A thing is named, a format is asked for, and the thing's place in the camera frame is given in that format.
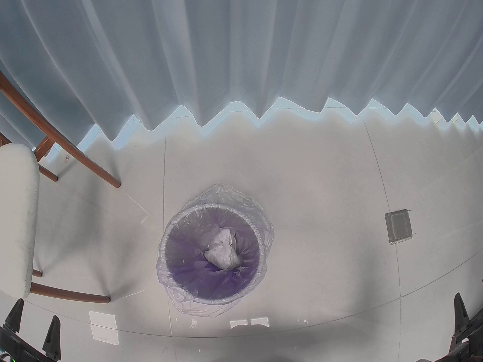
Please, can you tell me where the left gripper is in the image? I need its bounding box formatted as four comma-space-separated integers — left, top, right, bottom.
0, 299, 62, 362

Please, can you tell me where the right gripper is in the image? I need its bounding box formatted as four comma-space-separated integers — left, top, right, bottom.
434, 278, 483, 362

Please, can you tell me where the purple plastic bag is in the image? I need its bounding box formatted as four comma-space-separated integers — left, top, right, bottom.
156, 184, 275, 318

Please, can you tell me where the white paper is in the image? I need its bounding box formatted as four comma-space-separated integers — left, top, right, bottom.
204, 228, 242, 271

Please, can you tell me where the white trash bin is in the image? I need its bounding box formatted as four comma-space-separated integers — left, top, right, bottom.
162, 203, 267, 305

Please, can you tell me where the white cushioned wooden chair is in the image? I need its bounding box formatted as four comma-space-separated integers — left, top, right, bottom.
0, 70, 122, 304

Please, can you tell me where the pale blue curtain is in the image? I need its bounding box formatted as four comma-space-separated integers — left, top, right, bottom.
0, 0, 483, 152

